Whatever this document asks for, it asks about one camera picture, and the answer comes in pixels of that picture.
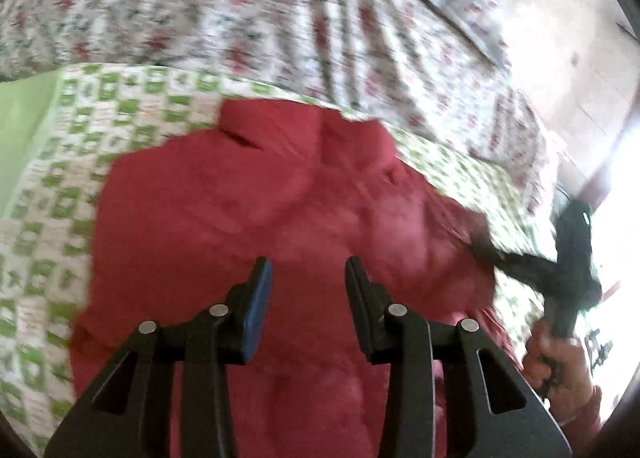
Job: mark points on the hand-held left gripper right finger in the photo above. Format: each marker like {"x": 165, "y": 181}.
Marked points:
{"x": 353, "y": 284}

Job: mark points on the red floral white quilt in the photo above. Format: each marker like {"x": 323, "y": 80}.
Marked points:
{"x": 200, "y": 12}

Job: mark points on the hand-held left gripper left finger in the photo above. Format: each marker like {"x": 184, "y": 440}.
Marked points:
{"x": 260, "y": 309}

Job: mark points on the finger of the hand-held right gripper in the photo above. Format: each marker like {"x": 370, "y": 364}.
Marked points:
{"x": 520, "y": 268}

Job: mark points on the person's right forearm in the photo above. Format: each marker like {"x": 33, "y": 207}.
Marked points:
{"x": 585, "y": 420}

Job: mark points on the green checked printed blanket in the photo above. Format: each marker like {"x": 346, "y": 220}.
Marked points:
{"x": 100, "y": 107}

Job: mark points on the person's right hand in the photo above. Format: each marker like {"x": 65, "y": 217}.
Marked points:
{"x": 565, "y": 363}

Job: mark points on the red quilted jacket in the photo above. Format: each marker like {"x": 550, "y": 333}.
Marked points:
{"x": 225, "y": 213}

